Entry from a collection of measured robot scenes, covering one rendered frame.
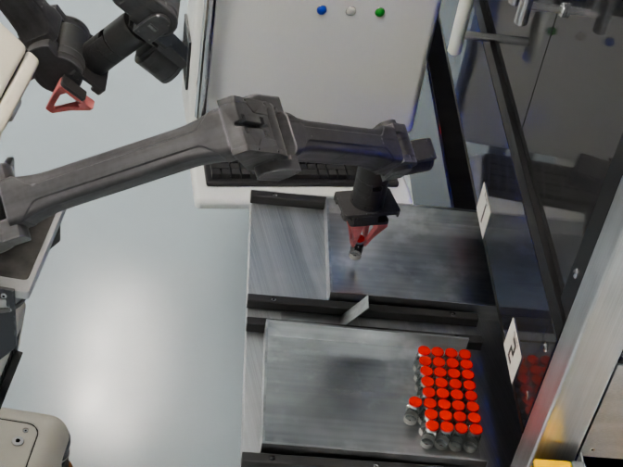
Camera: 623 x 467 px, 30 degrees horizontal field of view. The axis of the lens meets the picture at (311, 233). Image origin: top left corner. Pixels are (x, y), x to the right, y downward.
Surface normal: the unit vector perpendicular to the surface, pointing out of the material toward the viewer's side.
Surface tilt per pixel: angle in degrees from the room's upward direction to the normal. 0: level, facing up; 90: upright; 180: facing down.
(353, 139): 47
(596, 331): 90
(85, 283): 0
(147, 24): 99
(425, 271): 0
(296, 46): 90
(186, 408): 0
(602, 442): 90
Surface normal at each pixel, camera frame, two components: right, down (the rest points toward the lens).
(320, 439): 0.14, -0.76
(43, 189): -0.14, -0.13
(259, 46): 0.16, 0.65
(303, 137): 0.80, -0.33
